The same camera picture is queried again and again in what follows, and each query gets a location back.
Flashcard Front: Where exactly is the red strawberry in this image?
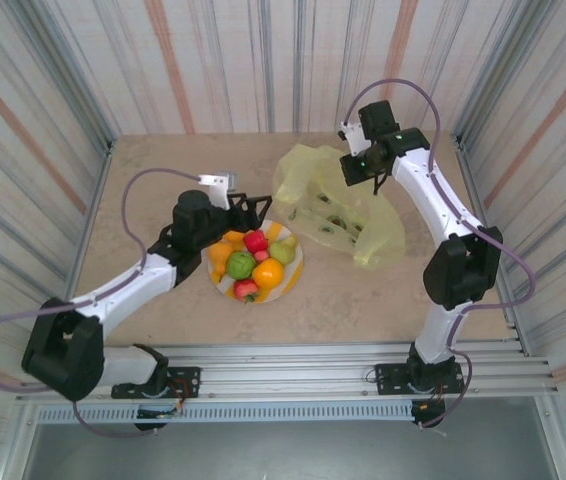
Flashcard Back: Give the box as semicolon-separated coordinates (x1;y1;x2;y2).
232;278;260;304

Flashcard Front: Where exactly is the black cable connector block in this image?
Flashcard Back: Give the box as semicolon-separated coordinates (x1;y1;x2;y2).
134;407;170;432
410;399;448;429

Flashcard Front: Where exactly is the yellow striped white plate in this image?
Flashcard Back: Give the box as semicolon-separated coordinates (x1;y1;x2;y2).
206;218;305;305

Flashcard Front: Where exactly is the orange yellow gourd fruit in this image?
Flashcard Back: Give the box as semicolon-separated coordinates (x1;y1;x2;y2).
207;241;237;285

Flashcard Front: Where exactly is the slotted grey cable duct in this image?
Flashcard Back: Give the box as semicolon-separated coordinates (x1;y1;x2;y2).
30;402;417;426

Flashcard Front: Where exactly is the red apple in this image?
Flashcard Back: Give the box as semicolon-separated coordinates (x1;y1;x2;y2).
242;229;270;254

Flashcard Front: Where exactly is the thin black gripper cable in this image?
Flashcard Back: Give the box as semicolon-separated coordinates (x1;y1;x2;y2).
371;167;394;197

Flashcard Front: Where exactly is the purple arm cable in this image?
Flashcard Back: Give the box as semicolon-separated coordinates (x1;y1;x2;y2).
0;167;204;439
343;78;538;430

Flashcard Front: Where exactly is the round orange fruit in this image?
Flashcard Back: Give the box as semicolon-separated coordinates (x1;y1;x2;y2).
251;257;286;290

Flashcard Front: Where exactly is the aluminium mounting rail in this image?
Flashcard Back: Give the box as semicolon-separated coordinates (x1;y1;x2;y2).
15;342;559;404

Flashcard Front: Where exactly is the green custard apple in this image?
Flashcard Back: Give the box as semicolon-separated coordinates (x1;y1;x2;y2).
226;250;257;281

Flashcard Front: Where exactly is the green pear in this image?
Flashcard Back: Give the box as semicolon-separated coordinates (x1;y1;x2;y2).
268;235;299;267

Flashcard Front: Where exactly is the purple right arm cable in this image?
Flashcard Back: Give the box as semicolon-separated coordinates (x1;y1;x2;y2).
343;78;538;430

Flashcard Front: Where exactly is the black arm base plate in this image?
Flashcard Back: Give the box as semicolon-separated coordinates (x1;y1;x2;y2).
373;362;466;396
111;366;202;400

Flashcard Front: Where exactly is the yellow printed plastic bag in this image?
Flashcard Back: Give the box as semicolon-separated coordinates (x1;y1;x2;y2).
271;143;407;271

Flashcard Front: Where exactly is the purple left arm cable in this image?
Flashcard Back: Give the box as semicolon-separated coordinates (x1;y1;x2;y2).
0;167;204;439

